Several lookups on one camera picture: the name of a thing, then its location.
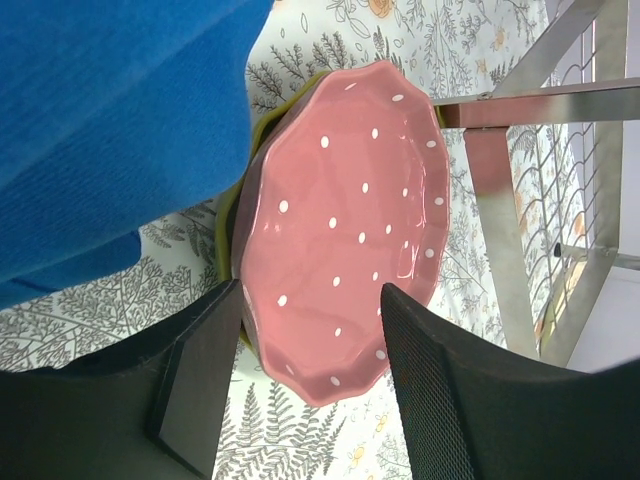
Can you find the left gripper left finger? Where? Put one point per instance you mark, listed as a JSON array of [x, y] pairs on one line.
[[147, 407]]

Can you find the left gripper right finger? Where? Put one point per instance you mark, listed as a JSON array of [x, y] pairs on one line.
[[473, 410]]

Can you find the lime green dotted plate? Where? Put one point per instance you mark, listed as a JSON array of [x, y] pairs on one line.
[[235, 210]]

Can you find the pink dotted plate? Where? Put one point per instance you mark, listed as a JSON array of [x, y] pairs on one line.
[[345, 235]]

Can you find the steel dish rack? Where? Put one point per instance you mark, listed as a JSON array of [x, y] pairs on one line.
[[545, 154]]

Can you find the floral table mat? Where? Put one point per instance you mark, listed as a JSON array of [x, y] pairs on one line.
[[345, 204]]

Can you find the blue fleece cloth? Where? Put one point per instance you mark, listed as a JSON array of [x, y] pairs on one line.
[[113, 114]]

